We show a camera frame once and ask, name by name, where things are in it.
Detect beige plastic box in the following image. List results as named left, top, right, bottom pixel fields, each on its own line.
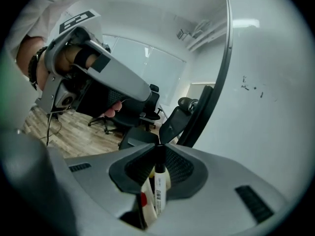
left=140, top=166, right=172, bottom=227

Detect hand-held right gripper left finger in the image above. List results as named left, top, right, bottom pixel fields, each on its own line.
left=65, top=144, right=159, bottom=236

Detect person's white t-shirt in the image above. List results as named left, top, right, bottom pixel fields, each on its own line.
left=6, top=0, right=99, bottom=50

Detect person's left hand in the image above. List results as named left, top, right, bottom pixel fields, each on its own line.
left=56, top=44, right=123, bottom=118

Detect tall black office chair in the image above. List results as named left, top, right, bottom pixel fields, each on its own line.
left=118, top=96, right=199, bottom=151

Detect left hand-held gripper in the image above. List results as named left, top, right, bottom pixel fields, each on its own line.
left=38, top=8, right=153, bottom=118

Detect whiteboard with black frame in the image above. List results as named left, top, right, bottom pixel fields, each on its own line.
left=177, top=0, right=315, bottom=206

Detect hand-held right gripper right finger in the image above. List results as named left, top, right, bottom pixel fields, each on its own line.
left=150, top=144, right=293, bottom=236

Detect dark beaded bracelet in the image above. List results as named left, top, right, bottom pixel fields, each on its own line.
left=28, top=46, right=48, bottom=90

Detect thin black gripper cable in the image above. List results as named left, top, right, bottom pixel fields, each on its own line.
left=45, top=108, right=63, bottom=147

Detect person's left forearm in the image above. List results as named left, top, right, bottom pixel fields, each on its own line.
left=16, top=35, right=50, bottom=83

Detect ceiling pipes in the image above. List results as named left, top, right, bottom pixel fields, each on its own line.
left=176, top=18, right=228, bottom=51

